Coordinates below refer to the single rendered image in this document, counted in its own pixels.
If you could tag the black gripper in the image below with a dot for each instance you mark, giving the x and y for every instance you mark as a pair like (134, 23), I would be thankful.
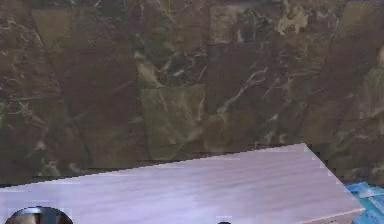
(224, 223)

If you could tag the pale wooden table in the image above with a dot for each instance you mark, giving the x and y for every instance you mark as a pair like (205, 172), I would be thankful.
(206, 190)

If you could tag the blue patterned cloth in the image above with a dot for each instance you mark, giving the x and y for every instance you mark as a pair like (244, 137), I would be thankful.
(371, 203)

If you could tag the dark round metal object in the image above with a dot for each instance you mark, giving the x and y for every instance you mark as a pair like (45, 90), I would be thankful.
(38, 216)

